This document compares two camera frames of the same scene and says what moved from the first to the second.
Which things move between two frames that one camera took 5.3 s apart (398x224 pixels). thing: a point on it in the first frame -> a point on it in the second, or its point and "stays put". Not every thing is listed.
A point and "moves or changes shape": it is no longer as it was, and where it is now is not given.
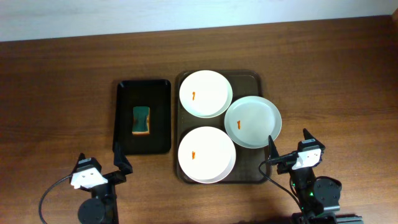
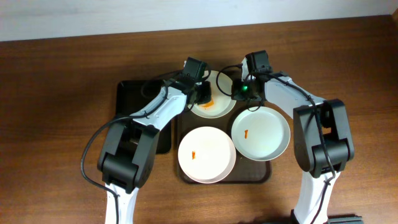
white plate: [206, 154] stays put
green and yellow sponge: [141, 120] moves or changes shape
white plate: [250, 120] moves or changes shape
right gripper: [286, 165] -> [237, 92]
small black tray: [155, 93] stays put
